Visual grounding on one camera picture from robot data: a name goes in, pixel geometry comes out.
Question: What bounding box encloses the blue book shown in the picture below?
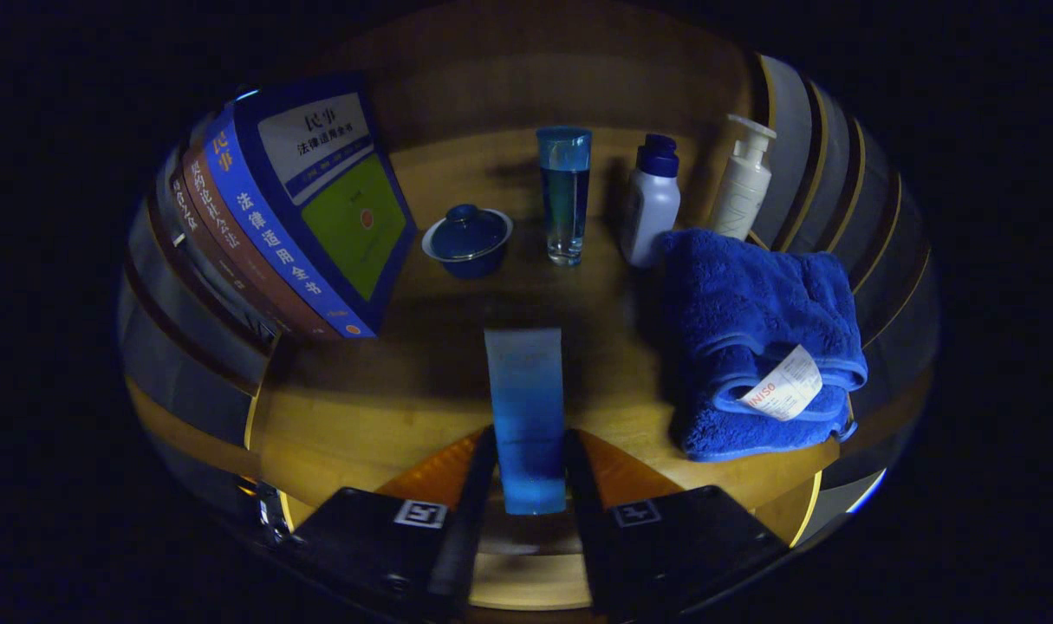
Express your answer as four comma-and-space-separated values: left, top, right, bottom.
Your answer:
201, 76, 419, 339

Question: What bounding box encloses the white pump bottle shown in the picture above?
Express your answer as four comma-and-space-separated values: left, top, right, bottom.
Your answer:
708, 114, 777, 241

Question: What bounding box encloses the wooden countertop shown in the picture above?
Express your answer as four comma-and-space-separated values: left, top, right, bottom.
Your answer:
249, 127, 848, 512

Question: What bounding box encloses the wooden cabinet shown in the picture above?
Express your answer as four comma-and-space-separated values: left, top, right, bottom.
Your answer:
119, 0, 939, 612

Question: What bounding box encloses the blue lidded teacup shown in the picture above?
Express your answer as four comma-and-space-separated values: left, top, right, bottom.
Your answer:
421, 204, 515, 280

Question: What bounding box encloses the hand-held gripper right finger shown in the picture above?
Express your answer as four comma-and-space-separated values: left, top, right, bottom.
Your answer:
563, 428, 791, 621

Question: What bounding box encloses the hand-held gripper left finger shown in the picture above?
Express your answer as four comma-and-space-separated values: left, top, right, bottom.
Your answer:
288, 425, 498, 621

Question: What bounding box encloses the tall blue glass bottle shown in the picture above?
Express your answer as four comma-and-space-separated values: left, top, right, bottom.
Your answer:
536, 127, 593, 267

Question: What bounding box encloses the blue tube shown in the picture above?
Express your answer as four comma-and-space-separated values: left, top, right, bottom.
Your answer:
483, 327, 569, 517

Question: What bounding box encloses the reddish brown book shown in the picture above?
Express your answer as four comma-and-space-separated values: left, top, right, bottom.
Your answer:
182, 143, 341, 341

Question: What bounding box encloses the folded blue towel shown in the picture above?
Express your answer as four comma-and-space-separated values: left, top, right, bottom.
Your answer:
660, 228, 869, 463

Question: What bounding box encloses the dark brown book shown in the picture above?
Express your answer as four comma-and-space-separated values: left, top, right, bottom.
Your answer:
169, 169, 284, 339

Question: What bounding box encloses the white bottle blue cap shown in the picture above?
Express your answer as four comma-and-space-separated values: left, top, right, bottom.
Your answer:
621, 133, 681, 268

